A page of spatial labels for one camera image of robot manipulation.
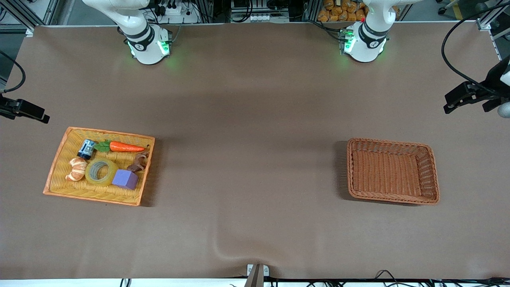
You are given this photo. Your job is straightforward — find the yellow tape roll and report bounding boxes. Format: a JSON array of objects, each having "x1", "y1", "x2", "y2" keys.
[{"x1": 85, "y1": 158, "x2": 119, "y2": 187}]

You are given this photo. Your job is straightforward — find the small blue can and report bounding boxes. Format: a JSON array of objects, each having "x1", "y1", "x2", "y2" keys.
[{"x1": 77, "y1": 139, "x2": 96, "y2": 160}]

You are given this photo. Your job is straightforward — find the toy croissant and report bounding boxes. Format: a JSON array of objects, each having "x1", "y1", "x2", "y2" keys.
[{"x1": 65, "y1": 157, "x2": 89, "y2": 182}]

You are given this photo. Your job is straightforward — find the orange toy carrot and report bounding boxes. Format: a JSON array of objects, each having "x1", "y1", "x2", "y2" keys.
[{"x1": 94, "y1": 140, "x2": 146, "y2": 153}]

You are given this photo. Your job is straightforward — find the brown wicker basket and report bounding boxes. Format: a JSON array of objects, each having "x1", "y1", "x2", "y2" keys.
[{"x1": 346, "y1": 138, "x2": 440, "y2": 205}]

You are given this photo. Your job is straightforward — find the yellow wicker tray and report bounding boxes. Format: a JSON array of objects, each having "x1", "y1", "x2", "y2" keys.
[{"x1": 43, "y1": 127, "x2": 155, "y2": 206}]

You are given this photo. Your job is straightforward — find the purple cube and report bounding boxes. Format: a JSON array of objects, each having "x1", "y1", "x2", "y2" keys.
[{"x1": 112, "y1": 169, "x2": 139, "y2": 190}]

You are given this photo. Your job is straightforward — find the brown figurine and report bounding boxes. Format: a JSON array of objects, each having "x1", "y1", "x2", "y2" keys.
[{"x1": 127, "y1": 149, "x2": 150, "y2": 173}]

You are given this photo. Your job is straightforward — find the pile of orange bread rolls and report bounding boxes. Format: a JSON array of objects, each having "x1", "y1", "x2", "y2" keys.
[{"x1": 318, "y1": 0, "x2": 368, "y2": 22}]

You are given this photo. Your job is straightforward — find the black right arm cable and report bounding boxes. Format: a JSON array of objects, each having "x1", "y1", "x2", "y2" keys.
[{"x1": 0, "y1": 51, "x2": 26, "y2": 93}]

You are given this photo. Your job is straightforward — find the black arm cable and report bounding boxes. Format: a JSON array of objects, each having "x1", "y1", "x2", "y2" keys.
[
  {"x1": 441, "y1": 3, "x2": 510, "y2": 94},
  {"x1": 0, "y1": 51, "x2": 26, "y2": 93}
]

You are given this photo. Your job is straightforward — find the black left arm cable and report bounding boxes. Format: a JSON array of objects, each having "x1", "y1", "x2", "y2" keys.
[{"x1": 441, "y1": 3, "x2": 510, "y2": 94}]

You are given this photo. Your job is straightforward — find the aluminium frame profile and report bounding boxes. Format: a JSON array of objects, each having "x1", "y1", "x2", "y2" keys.
[
  {"x1": 0, "y1": 0, "x2": 60, "y2": 36},
  {"x1": 476, "y1": 0, "x2": 510, "y2": 60}
]

